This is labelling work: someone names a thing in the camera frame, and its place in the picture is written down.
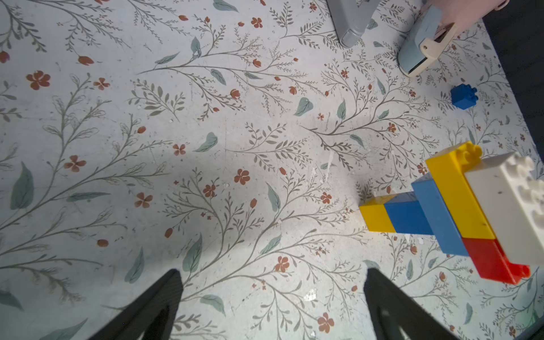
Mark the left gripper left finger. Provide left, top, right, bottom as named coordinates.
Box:
left=91, top=269, right=184, bottom=339

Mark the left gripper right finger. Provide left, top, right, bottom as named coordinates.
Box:
left=364, top=269, right=456, bottom=339

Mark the long light blue lego brick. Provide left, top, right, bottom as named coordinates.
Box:
left=412, top=173, right=469, bottom=256

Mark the small yellow lego brick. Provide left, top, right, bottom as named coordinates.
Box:
left=359, top=195, right=395, bottom=233

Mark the red lego brick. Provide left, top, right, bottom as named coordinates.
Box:
left=462, top=238, right=531, bottom=285

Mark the white lego brick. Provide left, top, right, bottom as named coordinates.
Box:
left=465, top=152, right=543, bottom=266

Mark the small dark blue lego brick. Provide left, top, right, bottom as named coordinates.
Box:
left=384, top=192, right=433, bottom=235

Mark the yellow long lego brick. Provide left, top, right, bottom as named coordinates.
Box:
left=426, top=141, right=496, bottom=239

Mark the floral table mat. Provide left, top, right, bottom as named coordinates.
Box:
left=1, top=1, right=543, bottom=339

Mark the pink pen cup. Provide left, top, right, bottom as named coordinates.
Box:
left=422, top=0, right=509, bottom=33

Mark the grey V-shaped bracket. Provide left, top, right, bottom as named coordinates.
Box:
left=327, top=0, right=381, bottom=48

